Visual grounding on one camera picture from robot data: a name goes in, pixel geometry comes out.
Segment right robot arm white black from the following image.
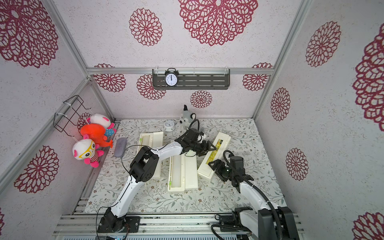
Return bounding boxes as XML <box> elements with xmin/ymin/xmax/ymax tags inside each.
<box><xmin>209</xmin><ymin>150</ymin><xmax>300</xmax><ymax>240</ymax></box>

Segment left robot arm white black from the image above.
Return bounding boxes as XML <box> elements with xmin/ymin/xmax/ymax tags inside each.
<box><xmin>101</xmin><ymin>119</ymin><xmax>217</xmax><ymax>228</ymax></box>

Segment floral table mat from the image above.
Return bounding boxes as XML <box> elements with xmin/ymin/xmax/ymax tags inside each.
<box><xmin>84</xmin><ymin>119</ymin><xmax>286</xmax><ymax>214</ymax></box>

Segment small white round clock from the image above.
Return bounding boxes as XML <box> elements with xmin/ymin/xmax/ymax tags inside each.
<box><xmin>164</xmin><ymin>120</ymin><xmax>176</xmax><ymax>132</ymax></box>

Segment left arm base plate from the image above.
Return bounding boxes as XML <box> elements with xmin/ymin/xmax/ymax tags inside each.
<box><xmin>97</xmin><ymin>215</ymin><xmax>141</xmax><ymax>234</ymax></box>

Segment black alarm clock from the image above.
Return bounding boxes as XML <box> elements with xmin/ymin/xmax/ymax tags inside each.
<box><xmin>165</xmin><ymin>68</ymin><xmax>179</xmax><ymax>87</ymax></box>

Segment black wire basket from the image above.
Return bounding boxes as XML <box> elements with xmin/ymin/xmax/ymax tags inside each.
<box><xmin>53</xmin><ymin>95</ymin><xmax>92</xmax><ymax>138</ymax></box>

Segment white plush with glasses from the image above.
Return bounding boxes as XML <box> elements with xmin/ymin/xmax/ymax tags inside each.
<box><xmin>72</xmin><ymin>139</ymin><xmax>105</xmax><ymax>168</ymax></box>

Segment grey cloth roll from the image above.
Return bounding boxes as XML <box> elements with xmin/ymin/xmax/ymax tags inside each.
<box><xmin>114</xmin><ymin>138</ymin><xmax>127</xmax><ymax>158</ymax></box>

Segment grey husky plush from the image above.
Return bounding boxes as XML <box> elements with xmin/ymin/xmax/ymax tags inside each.
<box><xmin>179</xmin><ymin>105</ymin><xmax>196</xmax><ymax>130</ymax></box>

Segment red plush toy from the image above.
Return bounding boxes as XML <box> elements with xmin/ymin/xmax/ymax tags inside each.
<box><xmin>80</xmin><ymin>124</ymin><xmax>113</xmax><ymax>148</ymax></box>

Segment grey wall shelf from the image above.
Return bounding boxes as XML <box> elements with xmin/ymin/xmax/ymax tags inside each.
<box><xmin>152</xmin><ymin>68</ymin><xmax>231</xmax><ymax>90</ymax></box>

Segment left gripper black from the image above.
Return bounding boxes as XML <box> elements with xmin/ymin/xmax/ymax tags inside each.
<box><xmin>191</xmin><ymin>140</ymin><xmax>218</xmax><ymax>158</ymax></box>

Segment cream wrap dispenser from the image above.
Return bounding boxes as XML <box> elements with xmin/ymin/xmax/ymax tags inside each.
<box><xmin>137</xmin><ymin>132</ymin><xmax>164</xmax><ymax>180</ymax></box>
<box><xmin>168</xmin><ymin>151</ymin><xmax>198</xmax><ymax>193</ymax></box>

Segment white pink plush upper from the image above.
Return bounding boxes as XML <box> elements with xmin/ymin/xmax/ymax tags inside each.
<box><xmin>86</xmin><ymin>114</ymin><xmax>115</xmax><ymax>129</ymax></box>

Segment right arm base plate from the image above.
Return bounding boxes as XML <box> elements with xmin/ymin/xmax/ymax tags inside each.
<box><xmin>215</xmin><ymin>207</ymin><xmax>258</xmax><ymax>232</ymax></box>

